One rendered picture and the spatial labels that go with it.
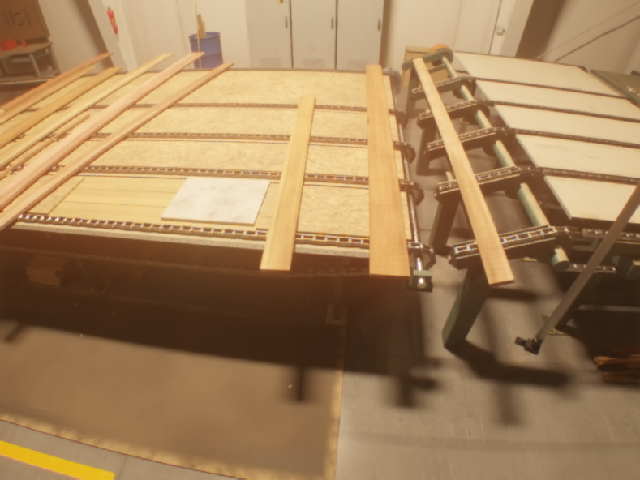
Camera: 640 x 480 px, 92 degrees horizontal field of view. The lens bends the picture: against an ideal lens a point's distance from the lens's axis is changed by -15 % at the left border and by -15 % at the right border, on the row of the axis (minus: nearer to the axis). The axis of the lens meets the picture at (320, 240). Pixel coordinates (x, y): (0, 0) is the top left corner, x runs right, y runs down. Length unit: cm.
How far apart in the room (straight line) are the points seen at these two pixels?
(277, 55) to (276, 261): 582
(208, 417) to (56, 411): 103
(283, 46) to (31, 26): 584
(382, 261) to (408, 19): 625
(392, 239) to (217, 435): 152
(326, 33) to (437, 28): 215
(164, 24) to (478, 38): 630
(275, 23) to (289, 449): 655
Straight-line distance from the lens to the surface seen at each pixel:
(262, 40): 731
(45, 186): 316
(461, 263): 207
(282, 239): 195
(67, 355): 306
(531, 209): 243
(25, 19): 1038
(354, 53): 712
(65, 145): 376
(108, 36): 857
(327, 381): 241
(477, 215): 222
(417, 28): 770
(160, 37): 873
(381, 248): 192
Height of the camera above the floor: 218
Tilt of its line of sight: 42 degrees down
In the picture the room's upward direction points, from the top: straight up
